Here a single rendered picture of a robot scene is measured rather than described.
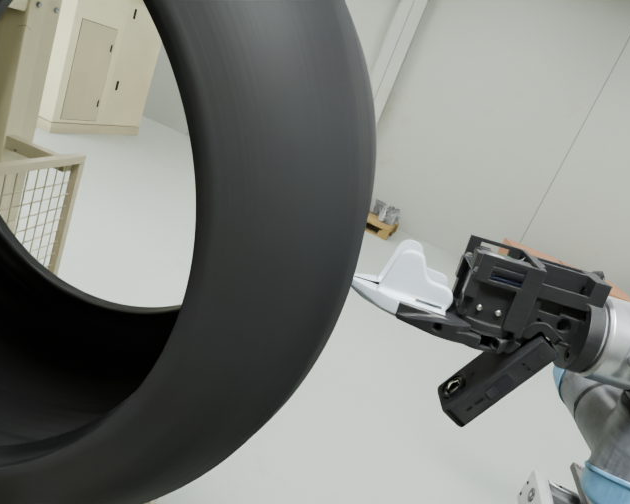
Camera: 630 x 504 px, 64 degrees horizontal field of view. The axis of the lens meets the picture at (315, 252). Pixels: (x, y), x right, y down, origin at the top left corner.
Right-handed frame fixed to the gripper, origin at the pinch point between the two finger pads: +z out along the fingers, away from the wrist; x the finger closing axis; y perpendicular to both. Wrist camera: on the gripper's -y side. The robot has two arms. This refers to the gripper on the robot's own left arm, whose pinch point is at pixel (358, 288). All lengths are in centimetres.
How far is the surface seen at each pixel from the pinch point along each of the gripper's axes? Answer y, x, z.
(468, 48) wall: 115, -633, -64
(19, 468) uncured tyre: -12.7, 18.4, 18.7
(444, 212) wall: -83, -625, -100
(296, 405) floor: -117, -157, 5
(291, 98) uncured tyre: 14.9, 17.0, 6.9
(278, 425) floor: -117, -139, 10
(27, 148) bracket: -11, -58, 75
